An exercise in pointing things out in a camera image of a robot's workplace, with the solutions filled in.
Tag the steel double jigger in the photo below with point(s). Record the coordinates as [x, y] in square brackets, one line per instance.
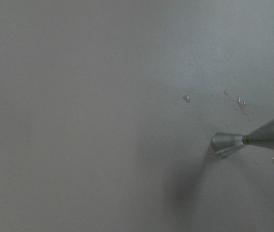
[225, 144]

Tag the brown table mat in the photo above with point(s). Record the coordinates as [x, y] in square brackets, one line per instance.
[108, 108]

